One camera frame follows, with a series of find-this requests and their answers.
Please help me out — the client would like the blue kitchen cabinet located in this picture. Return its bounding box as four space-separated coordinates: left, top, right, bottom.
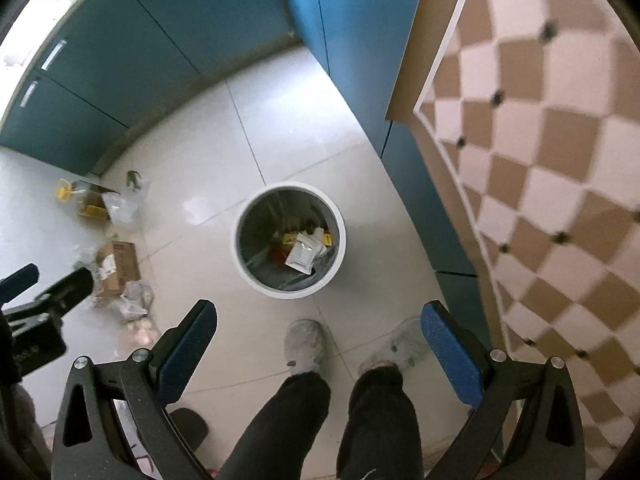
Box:
1 0 489 340

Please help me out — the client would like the white packet in bin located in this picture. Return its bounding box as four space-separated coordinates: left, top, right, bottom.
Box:
285 233 326 275

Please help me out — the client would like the brown cardboard box on floor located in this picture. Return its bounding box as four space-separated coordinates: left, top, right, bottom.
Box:
96 240 141 297

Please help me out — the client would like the white round trash bin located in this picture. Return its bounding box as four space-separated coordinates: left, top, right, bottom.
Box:
231 181 347 300

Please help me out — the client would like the yellow capped oil bottle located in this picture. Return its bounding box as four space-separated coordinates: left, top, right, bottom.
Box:
55 179 114 220

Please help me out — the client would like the right black trouser leg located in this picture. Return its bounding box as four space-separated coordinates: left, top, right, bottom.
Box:
336 365 424 479

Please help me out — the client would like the clear plastic bag with greens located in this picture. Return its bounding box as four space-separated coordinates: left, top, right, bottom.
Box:
102 170 150 231

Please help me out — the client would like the checkered beige table cloth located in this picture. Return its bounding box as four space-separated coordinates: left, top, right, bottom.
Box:
388 0 639 479

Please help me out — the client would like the left grey slipper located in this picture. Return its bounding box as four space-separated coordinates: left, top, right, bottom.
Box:
283 318 326 376

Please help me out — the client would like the left black trouser leg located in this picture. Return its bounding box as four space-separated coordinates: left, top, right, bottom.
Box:
217 372 331 479

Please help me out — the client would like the grey slipper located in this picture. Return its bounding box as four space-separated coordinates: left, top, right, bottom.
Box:
358 316 430 376
283 318 326 376

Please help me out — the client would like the black trouser leg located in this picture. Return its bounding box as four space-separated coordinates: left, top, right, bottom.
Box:
336 365 424 479
217 372 331 479

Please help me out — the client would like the right grey slipper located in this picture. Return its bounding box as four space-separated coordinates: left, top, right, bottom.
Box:
358 316 430 376

